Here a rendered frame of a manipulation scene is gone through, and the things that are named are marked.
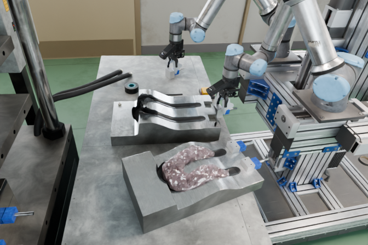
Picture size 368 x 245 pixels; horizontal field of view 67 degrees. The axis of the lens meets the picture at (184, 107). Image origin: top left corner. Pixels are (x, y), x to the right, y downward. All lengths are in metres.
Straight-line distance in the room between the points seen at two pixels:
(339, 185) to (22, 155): 1.94
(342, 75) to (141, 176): 0.81
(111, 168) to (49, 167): 0.26
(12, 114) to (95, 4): 2.48
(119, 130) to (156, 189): 0.40
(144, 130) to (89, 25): 2.51
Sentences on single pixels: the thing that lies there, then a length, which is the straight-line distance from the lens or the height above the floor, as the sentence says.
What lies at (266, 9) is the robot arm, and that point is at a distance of 1.71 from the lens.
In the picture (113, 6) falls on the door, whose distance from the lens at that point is 3.51.
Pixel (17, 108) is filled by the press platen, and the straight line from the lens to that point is 1.23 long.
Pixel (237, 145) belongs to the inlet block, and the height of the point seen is 0.88.
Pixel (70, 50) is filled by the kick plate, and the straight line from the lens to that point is 3.75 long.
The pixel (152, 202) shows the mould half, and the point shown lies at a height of 0.91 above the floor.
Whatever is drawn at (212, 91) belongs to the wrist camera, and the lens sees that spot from 1.35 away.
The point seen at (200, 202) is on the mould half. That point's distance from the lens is 1.04.
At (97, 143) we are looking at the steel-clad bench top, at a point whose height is 0.80.
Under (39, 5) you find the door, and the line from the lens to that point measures 3.60.
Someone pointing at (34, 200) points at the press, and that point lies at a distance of 1.22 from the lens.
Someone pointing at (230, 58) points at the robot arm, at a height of 1.15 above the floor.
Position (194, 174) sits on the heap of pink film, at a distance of 1.06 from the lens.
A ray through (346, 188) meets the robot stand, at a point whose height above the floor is 0.21.
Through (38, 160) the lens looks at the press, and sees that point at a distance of 1.35.
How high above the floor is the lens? 1.72
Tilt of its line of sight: 37 degrees down
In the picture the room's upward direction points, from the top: 5 degrees clockwise
